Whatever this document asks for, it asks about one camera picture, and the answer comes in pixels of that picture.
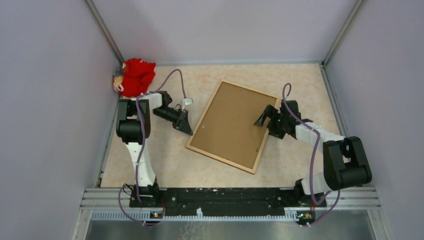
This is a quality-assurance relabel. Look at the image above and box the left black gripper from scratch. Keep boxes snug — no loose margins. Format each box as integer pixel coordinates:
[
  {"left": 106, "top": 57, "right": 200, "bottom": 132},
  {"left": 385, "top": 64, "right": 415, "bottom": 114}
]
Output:
[{"left": 152, "top": 107, "right": 193, "bottom": 136}]

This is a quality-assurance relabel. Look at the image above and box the red cloth doll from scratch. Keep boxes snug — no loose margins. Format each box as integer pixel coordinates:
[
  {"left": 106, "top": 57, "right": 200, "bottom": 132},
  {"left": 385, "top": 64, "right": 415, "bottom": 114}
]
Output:
[{"left": 113, "top": 58, "right": 156, "bottom": 98}]

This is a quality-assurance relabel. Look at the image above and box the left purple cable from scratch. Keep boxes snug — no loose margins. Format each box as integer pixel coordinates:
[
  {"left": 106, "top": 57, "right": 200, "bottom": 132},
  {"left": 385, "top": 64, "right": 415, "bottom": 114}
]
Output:
[{"left": 117, "top": 68, "right": 188, "bottom": 227}]

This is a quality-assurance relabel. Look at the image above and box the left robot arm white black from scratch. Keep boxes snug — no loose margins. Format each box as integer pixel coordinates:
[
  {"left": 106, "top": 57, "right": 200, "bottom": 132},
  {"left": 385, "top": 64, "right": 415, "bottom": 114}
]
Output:
[{"left": 115, "top": 91, "right": 193, "bottom": 207}]

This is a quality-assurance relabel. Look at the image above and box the wooden picture frame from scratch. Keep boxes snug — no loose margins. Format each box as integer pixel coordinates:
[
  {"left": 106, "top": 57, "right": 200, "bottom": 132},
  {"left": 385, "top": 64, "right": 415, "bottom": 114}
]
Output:
[{"left": 185, "top": 80, "right": 280, "bottom": 175}]

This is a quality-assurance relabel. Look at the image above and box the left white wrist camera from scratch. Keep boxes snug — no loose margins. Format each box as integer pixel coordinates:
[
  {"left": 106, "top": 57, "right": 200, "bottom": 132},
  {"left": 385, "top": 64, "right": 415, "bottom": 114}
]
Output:
[{"left": 181, "top": 97, "right": 194, "bottom": 108}]

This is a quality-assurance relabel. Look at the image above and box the aluminium front rail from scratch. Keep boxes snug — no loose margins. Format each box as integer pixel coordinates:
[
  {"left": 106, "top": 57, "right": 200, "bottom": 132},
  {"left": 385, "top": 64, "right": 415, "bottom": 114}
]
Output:
[{"left": 72, "top": 186, "right": 390, "bottom": 240}]

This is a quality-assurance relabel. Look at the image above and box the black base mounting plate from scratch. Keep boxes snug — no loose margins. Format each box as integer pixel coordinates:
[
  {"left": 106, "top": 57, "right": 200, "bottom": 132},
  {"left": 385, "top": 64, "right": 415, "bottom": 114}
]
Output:
[{"left": 129, "top": 187, "right": 312, "bottom": 217}]

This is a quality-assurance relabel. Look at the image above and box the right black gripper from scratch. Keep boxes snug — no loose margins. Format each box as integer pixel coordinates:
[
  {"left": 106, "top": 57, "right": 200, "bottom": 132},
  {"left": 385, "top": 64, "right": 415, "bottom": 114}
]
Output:
[{"left": 253, "top": 104, "right": 288, "bottom": 139}]

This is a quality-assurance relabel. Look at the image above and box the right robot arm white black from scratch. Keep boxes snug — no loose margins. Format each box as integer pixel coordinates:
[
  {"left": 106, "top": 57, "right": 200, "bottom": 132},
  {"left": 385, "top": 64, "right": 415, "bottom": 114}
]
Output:
[{"left": 254, "top": 100, "right": 373, "bottom": 206}]

